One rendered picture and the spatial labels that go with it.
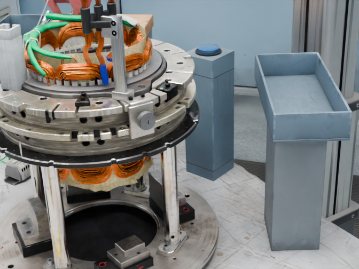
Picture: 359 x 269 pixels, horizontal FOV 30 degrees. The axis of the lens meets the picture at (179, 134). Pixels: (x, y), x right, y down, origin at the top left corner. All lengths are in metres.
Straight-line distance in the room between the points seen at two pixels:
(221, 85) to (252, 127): 2.08
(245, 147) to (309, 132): 2.20
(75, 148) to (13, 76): 0.14
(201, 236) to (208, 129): 0.24
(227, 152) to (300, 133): 0.41
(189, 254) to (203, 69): 0.35
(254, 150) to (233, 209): 1.88
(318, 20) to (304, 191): 0.34
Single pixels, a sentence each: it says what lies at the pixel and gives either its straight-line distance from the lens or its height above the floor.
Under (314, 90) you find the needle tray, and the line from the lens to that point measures 1.12.
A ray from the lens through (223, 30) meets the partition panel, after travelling 3.38.
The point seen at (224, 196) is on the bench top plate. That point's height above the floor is 0.78.
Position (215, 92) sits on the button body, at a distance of 1.25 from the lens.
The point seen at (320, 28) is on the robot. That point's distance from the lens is 1.27.
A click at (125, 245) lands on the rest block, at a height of 0.84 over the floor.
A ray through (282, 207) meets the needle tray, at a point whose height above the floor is 0.87.
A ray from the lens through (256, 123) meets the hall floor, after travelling 3.38.
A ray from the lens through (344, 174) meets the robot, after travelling 1.43.
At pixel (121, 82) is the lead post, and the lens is 0.90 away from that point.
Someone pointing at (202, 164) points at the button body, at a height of 0.81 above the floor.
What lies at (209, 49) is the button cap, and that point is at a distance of 1.25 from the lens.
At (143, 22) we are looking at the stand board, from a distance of 1.35.
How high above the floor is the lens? 1.45
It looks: 26 degrees down
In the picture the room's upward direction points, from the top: 2 degrees counter-clockwise
